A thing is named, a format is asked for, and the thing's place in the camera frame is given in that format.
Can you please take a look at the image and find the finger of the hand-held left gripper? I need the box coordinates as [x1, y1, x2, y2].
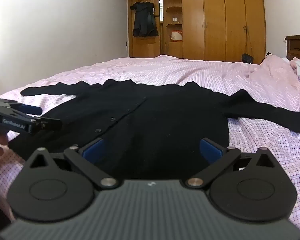
[13, 102, 43, 115]
[31, 117, 63, 134]

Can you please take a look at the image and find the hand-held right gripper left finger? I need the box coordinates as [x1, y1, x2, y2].
[25, 137, 120, 190]

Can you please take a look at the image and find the pink blanket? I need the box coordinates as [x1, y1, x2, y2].
[250, 54, 300, 90]

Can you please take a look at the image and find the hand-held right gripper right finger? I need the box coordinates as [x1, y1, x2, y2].
[182, 137, 277, 189]

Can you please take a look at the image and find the black button cardigan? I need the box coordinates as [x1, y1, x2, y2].
[9, 79, 300, 180]

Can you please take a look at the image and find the bed with pink checked sheet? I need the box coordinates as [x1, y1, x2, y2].
[0, 54, 300, 233]

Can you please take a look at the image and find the hanging black dress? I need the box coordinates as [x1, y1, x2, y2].
[130, 1, 159, 38]

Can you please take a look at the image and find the dark wooden headboard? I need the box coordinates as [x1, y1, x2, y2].
[284, 29, 300, 63]

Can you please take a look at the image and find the wooden wardrobe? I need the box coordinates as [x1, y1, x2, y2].
[115, 0, 267, 65]

